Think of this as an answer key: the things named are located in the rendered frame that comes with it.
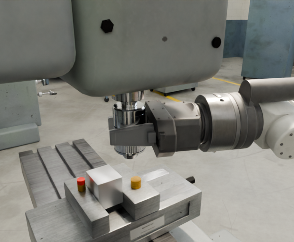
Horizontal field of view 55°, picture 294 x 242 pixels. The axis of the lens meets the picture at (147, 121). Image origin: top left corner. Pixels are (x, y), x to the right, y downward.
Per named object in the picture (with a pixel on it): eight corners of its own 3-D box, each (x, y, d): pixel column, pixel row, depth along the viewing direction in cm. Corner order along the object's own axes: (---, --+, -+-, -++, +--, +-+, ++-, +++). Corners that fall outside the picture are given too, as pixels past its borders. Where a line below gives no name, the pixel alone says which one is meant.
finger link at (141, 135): (108, 126, 38) (153, 122, 39) (110, 147, 39) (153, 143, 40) (109, 130, 36) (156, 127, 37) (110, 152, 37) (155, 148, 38)
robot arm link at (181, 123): (143, 86, 46) (213, 83, 47) (144, 140, 49) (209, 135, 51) (159, 111, 34) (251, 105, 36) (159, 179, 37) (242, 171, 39)
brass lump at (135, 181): (137, 182, 59) (137, 175, 58) (143, 187, 57) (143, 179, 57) (128, 185, 58) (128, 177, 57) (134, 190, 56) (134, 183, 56)
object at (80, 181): (84, 186, 58) (83, 175, 57) (87, 190, 56) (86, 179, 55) (76, 188, 57) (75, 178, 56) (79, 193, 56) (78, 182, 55)
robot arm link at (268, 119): (211, 126, 49) (270, 121, 51) (236, 170, 41) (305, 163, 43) (223, 67, 43) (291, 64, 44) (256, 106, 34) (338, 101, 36)
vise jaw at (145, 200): (124, 176, 69) (123, 162, 67) (160, 210, 57) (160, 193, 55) (101, 184, 65) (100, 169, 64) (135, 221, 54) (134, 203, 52)
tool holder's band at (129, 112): (121, 119, 37) (121, 112, 37) (106, 109, 41) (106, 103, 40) (151, 113, 39) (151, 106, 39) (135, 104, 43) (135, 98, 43)
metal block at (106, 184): (110, 187, 61) (108, 163, 59) (123, 202, 57) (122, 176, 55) (87, 195, 59) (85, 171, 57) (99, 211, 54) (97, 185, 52)
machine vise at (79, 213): (162, 185, 77) (163, 149, 73) (201, 215, 66) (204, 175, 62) (29, 237, 59) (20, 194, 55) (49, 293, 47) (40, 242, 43)
